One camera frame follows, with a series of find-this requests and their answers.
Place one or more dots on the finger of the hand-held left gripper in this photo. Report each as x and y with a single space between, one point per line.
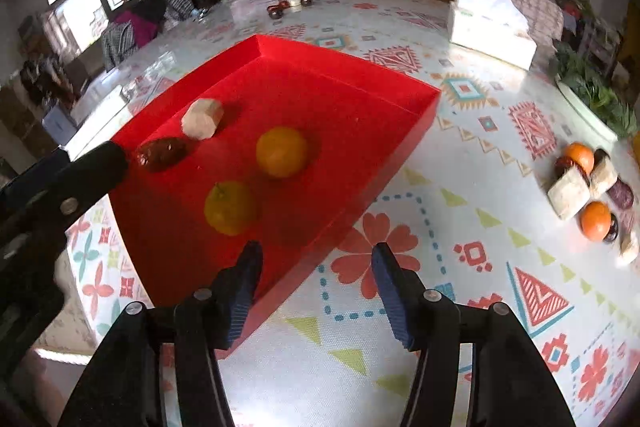
95 172

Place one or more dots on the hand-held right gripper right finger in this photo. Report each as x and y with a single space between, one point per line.
395 302

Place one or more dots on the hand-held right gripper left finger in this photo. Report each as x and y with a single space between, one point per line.
240 302

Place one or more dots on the dark red jujube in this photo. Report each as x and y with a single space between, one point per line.
561 167
162 153
613 230
600 155
622 194

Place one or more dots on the yellow-green citrus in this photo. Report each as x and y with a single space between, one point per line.
230 207

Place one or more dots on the beige cut chunk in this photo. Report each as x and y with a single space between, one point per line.
629 248
567 194
201 119
603 173

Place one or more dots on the orange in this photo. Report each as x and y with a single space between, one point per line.
282 152
580 157
596 220

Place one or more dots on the red tray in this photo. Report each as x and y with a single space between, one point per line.
330 107

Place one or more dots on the magenta and plaid clothing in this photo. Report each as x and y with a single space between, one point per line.
130 32

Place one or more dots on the white tissue box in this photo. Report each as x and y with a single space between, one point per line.
490 32

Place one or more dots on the green leafy vegetables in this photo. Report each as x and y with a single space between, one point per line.
595 92

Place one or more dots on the chair with checked cover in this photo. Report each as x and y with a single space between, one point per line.
530 2

